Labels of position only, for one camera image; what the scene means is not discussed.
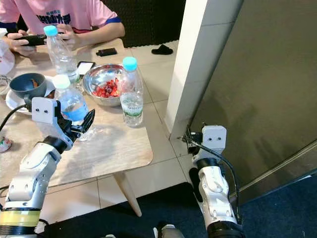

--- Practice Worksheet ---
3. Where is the water bottle white cap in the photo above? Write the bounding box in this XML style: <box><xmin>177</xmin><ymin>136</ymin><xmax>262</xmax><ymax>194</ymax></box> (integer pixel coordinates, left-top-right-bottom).
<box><xmin>53</xmin><ymin>74</ymin><xmax>95</xmax><ymax>142</ymax></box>

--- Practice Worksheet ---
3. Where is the black smartphone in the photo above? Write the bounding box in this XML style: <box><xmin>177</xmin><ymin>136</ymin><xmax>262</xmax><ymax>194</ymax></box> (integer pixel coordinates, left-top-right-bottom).
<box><xmin>16</xmin><ymin>34</ymin><xmax>49</xmax><ymax>47</ymax></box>

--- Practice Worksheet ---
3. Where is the grey steel fridge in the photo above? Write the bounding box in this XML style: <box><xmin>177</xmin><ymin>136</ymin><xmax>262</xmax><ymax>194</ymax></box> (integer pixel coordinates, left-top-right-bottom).
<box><xmin>187</xmin><ymin>0</ymin><xmax>317</xmax><ymax>204</ymax></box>

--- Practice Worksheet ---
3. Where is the person's right hand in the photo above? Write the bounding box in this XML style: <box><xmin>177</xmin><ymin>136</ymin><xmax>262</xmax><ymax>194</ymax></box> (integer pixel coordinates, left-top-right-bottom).
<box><xmin>10</xmin><ymin>32</ymin><xmax>38</xmax><ymax>56</ymax></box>

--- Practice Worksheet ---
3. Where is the person's left hand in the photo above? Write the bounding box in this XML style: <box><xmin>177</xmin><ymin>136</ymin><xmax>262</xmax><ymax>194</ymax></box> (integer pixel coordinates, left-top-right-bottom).
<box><xmin>62</xmin><ymin>25</ymin><xmax>83</xmax><ymax>48</ymax></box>

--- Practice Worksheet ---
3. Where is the red food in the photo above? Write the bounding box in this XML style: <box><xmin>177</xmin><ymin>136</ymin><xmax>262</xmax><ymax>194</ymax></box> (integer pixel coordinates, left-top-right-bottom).
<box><xmin>92</xmin><ymin>78</ymin><xmax>122</xmax><ymax>98</ymax></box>

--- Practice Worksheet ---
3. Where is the light wooden table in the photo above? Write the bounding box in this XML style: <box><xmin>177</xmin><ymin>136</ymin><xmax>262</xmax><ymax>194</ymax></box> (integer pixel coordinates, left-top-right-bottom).
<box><xmin>0</xmin><ymin>39</ymin><xmax>154</xmax><ymax>217</ymax></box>

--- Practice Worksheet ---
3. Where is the black slipper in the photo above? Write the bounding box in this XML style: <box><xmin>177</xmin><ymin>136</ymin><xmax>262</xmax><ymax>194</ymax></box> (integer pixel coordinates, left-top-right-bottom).
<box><xmin>188</xmin><ymin>168</ymin><xmax>201</xmax><ymax>203</ymax></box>
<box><xmin>151</xmin><ymin>44</ymin><xmax>174</xmax><ymax>56</ymax></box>

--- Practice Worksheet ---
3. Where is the blue-grey cup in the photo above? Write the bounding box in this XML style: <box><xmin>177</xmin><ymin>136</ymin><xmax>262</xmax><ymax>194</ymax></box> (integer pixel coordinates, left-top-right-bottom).
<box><xmin>9</xmin><ymin>73</ymin><xmax>47</xmax><ymax>102</ymax></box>

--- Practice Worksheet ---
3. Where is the smartphone with bright screen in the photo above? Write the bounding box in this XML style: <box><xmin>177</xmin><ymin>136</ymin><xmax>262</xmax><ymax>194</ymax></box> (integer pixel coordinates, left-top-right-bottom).
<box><xmin>77</xmin><ymin>61</ymin><xmax>96</xmax><ymax>77</ymax></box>

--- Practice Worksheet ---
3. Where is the water bottle green label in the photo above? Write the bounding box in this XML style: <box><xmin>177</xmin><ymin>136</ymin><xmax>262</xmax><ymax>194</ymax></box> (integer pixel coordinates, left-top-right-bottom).
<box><xmin>120</xmin><ymin>56</ymin><xmax>145</xmax><ymax>128</ymax></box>

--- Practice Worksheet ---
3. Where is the steel bowl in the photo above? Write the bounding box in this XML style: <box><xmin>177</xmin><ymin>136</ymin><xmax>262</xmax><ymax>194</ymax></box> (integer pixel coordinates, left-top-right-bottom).
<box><xmin>82</xmin><ymin>63</ymin><xmax>127</xmax><ymax>107</ymax></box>

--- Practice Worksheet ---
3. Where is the clear water bottle blue cap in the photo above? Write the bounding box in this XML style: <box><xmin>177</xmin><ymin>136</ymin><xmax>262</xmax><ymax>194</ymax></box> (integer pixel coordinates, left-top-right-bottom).
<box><xmin>44</xmin><ymin>25</ymin><xmax>80</xmax><ymax>82</ymax></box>

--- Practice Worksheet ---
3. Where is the black wallet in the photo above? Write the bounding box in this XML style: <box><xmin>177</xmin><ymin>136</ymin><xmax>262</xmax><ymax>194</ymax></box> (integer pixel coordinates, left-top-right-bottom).
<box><xmin>96</xmin><ymin>47</ymin><xmax>118</xmax><ymax>57</ymax></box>

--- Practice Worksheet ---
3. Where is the white plastic bag red print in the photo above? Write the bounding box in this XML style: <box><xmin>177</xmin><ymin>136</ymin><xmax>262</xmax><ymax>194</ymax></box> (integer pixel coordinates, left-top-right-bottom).
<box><xmin>0</xmin><ymin>40</ymin><xmax>15</xmax><ymax>77</ymax></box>

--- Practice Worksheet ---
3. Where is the silver robot right leg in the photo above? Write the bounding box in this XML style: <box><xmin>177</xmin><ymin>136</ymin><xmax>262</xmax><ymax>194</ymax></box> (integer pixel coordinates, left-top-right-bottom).
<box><xmin>154</xmin><ymin>222</ymin><xmax>185</xmax><ymax>238</ymax></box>

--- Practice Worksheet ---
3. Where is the person in pink shirt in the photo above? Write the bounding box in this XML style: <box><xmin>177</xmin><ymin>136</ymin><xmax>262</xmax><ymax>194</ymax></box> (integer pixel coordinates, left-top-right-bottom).
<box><xmin>0</xmin><ymin>0</ymin><xmax>123</xmax><ymax>31</ymax></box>

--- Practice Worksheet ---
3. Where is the black textured panel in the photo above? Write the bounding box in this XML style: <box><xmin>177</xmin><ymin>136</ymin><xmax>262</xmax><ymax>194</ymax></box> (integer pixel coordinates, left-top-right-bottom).
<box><xmin>104</xmin><ymin>0</ymin><xmax>188</xmax><ymax>49</ymax></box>

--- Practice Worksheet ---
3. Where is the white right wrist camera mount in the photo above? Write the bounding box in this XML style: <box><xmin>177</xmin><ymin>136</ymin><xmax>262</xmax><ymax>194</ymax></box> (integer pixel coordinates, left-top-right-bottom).
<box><xmin>200</xmin><ymin>125</ymin><xmax>227</xmax><ymax>160</ymax></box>

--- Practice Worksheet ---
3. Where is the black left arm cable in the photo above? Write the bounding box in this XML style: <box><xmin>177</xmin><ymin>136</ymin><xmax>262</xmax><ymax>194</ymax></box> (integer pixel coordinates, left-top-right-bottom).
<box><xmin>0</xmin><ymin>103</ymin><xmax>33</xmax><ymax>132</ymax></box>

